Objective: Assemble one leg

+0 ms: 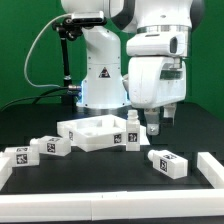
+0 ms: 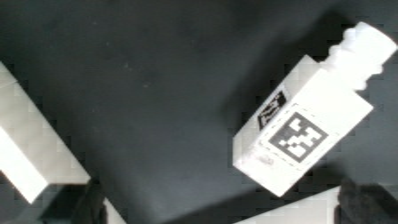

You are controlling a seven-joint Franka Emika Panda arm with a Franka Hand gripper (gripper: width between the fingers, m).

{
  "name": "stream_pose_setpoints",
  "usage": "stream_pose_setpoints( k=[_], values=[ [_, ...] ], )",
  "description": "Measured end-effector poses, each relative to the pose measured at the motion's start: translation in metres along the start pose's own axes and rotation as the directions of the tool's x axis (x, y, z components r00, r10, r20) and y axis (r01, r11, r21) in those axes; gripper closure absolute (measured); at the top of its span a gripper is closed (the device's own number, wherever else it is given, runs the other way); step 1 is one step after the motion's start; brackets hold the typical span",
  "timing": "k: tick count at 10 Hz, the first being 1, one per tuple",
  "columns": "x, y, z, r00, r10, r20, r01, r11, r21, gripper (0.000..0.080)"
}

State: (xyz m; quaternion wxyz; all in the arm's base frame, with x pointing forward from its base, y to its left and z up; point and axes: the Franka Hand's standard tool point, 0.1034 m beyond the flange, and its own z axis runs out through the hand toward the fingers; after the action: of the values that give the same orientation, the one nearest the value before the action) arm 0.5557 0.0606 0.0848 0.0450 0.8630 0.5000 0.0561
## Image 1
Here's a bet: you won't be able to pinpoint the black cables at base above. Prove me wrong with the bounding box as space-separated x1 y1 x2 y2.
0 84 83 112

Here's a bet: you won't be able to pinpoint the white square table top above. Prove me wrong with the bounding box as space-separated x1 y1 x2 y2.
57 115 126 152

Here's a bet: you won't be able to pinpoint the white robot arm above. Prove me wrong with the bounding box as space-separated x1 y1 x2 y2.
61 0 205 135

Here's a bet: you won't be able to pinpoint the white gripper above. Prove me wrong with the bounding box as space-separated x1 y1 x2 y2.
128 57 186 135

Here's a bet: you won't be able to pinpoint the black camera on stand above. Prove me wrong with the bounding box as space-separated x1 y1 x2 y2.
52 11 107 106

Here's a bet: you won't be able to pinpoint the white U-shaped obstacle fence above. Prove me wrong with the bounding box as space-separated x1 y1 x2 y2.
0 152 224 223

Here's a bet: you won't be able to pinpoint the grey camera cable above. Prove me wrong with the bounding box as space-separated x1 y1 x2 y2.
23 13 72 89

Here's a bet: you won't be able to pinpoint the white sheet with markers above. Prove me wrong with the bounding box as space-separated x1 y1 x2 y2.
140 127 150 145

